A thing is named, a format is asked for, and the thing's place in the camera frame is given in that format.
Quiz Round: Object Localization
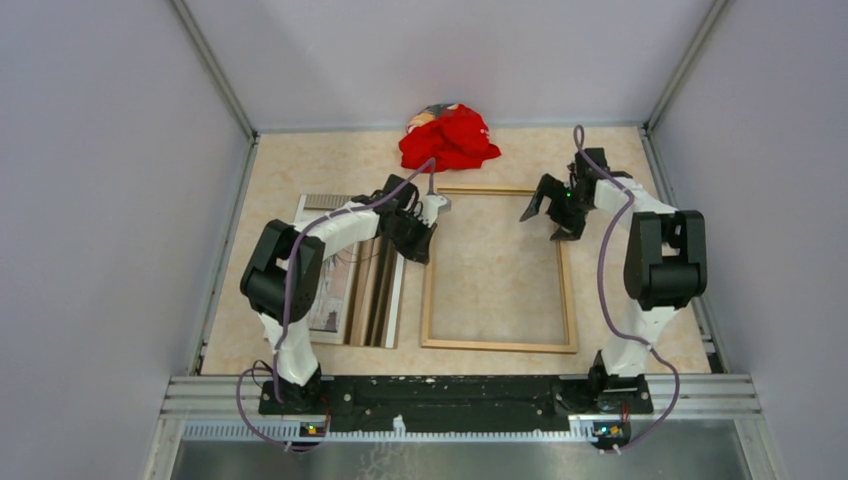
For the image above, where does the printed photo sheet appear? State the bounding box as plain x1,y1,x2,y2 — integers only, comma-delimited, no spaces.
291,193,407,350

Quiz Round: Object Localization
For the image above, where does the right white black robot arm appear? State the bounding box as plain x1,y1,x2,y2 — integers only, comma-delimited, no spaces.
521,148,708,415

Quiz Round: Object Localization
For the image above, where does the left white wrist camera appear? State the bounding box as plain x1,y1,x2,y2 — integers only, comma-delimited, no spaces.
419,193,452,228

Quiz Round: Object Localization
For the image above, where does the red crumpled cloth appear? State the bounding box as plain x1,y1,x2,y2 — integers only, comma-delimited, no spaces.
398,103,502,172

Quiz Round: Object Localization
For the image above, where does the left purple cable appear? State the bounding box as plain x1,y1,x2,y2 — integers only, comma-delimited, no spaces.
236,156,439,454

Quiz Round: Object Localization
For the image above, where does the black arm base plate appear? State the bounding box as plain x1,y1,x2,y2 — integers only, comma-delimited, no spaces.
258,375,654,433

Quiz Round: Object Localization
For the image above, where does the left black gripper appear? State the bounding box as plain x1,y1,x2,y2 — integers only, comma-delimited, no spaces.
384,210,436,264

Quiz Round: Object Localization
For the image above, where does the wooden picture frame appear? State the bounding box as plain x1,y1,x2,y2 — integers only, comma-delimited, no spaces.
420,185,579,355

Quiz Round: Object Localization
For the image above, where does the aluminium front rail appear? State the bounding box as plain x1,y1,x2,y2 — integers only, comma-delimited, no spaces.
160,374,762,447

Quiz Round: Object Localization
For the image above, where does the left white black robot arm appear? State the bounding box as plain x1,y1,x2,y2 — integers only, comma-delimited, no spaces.
239,175,451,414

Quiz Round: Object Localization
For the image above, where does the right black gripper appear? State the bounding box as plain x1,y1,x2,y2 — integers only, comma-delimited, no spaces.
521,174,593,242

